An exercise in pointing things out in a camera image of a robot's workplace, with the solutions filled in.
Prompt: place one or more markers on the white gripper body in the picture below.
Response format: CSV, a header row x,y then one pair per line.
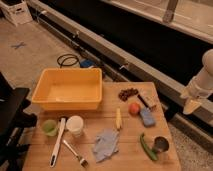
x,y
191,103

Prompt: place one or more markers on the green pepper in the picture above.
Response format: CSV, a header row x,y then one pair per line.
x,y
147,149

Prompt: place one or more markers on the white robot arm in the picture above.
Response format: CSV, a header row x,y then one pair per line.
x,y
200,86

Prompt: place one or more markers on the metal cup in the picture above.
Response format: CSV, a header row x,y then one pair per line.
x,y
160,145

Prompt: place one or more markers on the white paper cup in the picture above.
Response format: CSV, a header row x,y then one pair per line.
x,y
75,125

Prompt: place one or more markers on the green plastic cup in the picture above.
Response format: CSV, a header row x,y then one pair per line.
x,y
50,127

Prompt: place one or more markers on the blue sponge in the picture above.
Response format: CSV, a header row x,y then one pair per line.
x,y
147,117

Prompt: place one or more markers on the red peach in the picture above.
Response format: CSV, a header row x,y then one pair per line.
x,y
134,108

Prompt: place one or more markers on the bunch of dark grapes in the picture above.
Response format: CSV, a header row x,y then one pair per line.
x,y
126,93

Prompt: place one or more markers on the yellow banana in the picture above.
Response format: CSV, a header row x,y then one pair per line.
x,y
118,119

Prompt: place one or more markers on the blue crumpled cloth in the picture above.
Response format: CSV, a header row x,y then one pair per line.
x,y
105,145

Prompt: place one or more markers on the blue object on floor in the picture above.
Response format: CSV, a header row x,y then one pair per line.
x,y
86,64

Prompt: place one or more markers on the yellow plastic bin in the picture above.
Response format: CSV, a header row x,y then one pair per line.
x,y
69,89

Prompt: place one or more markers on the black equipment stand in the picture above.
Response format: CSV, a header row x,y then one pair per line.
x,y
13,120

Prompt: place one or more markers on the white cardboard box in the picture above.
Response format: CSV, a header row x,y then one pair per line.
x,y
17,14

